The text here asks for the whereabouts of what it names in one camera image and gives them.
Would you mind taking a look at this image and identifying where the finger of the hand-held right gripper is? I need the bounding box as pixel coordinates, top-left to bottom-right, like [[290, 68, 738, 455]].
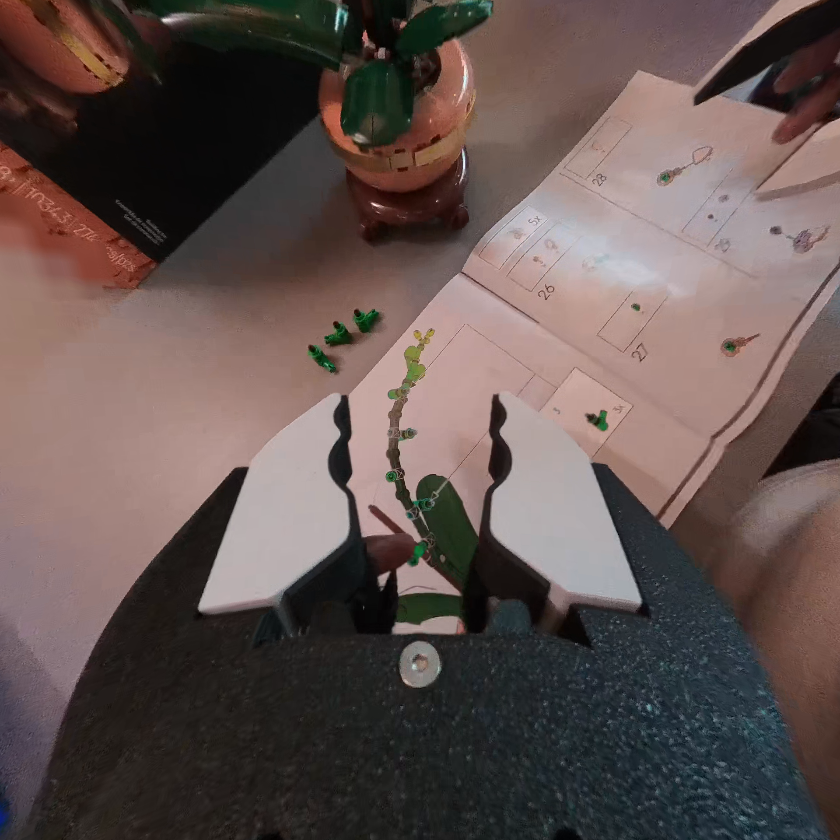
[[755, 125, 840, 199], [694, 0, 840, 106]]

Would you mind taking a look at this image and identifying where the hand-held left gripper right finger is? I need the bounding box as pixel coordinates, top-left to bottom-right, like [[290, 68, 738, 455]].
[[465, 392, 643, 634]]

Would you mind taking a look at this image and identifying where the instruction booklet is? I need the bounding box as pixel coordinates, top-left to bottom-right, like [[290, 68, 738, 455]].
[[348, 69, 840, 614]]

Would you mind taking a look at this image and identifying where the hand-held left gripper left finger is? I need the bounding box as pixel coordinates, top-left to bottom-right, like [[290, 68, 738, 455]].
[[198, 392, 382, 636]]

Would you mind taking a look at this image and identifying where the black product box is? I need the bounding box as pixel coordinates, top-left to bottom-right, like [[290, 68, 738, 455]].
[[0, 0, 324, 291]]

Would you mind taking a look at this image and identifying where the person's left hand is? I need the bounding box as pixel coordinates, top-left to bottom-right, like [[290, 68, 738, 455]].
[[364, 535, 424, 573]]

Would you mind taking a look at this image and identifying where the person's right hand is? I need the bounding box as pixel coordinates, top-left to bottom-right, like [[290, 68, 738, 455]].
[[773, 29, 840, 144]]

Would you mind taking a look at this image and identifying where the brick-built potted plant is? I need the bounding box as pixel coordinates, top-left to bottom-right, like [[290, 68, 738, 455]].
[[125, 0, 494, 242]]

